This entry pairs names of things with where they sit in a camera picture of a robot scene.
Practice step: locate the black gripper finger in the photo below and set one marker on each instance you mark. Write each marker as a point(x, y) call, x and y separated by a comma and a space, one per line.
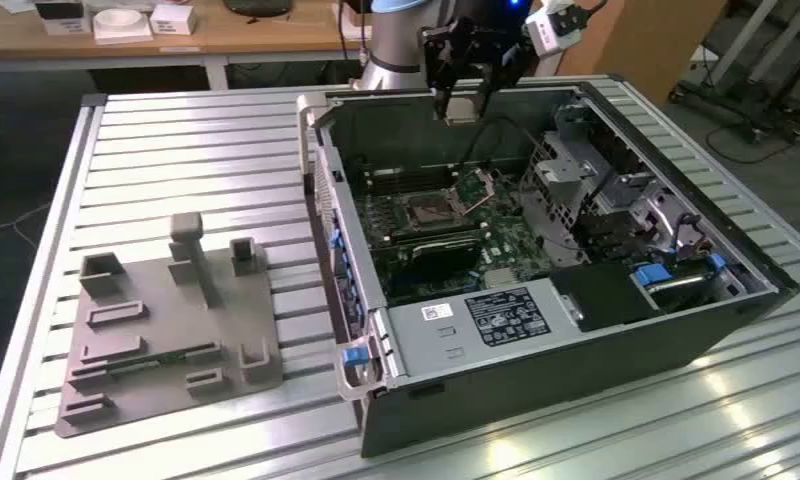
point(443, 100)
point(487, 95)

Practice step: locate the silver square CPU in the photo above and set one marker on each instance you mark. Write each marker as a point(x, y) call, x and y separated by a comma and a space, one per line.
point(462, 110)

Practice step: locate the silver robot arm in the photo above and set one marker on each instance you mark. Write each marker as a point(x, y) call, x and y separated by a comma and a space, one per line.
point(390, 45)

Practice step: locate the black RAM slot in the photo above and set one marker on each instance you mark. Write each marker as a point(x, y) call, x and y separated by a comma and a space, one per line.
point(407, 178)
point(407, 189)
point(407, 183)
point(407, 173)

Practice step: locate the CPU socket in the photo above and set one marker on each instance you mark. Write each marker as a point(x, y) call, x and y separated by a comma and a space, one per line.
point(434, 210)

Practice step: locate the black expansion slot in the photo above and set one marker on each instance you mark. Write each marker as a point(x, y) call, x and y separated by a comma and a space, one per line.
point(427, 235)

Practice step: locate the grey metal drive cage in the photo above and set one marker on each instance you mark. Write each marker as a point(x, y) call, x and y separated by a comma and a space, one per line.
point(560, 170)

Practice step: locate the brown wooden panel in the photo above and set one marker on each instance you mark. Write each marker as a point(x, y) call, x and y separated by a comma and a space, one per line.
point(640, 45)

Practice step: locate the green motherboard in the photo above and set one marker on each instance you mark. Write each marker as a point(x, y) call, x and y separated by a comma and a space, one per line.
point(507, 235)

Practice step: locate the black round object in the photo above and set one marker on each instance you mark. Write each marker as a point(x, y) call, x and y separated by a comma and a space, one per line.
point(256, 6)

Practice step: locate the small blue plastic clip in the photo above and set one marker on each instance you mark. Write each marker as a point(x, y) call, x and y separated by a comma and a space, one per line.
point(336, 239)
point(715, 262)

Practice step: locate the wooden desk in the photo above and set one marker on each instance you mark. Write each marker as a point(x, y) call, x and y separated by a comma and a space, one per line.
point(240, 35)

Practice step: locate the black expansion card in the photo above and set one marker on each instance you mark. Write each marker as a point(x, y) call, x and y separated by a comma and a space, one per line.
point(443, 265)

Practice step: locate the silver chipset heat sink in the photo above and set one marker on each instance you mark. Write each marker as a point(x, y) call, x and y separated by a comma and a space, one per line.
point(508, 278)

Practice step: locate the white printed box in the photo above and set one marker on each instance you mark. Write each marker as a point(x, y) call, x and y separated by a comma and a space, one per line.
point(173, 22)

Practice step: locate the black wheeled stand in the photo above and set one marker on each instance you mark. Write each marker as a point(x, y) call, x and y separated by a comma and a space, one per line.
point(774, 120)

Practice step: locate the blue drive carrier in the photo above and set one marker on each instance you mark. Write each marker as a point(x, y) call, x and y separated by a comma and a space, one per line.
point(650, 276)

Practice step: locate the black plastic shroud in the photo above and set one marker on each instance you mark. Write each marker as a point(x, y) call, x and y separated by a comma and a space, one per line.
point(600, 297)

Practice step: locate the silver power supply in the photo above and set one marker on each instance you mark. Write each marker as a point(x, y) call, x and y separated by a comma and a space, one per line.
point(434, 345)

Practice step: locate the white box with round hollow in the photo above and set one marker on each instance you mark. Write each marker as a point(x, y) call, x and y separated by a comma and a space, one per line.
point(123, 30)

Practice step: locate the blue case latch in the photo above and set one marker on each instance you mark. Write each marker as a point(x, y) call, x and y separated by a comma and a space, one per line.
point(354, 357)

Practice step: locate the white box with dark top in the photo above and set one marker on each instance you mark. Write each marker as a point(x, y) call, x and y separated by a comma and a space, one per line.
point(63, 25)

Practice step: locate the grey parts rack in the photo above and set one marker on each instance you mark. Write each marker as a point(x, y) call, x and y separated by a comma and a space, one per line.
point(173, 320)

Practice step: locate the black open PC case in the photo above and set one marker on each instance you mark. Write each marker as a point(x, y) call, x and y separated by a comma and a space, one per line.
point(540, 400)

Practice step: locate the green RAM stick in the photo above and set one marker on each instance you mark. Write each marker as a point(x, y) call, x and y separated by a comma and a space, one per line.
point(147, 362)

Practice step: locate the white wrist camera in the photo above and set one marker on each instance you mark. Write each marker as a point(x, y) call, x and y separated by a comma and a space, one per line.
point(550, 30)

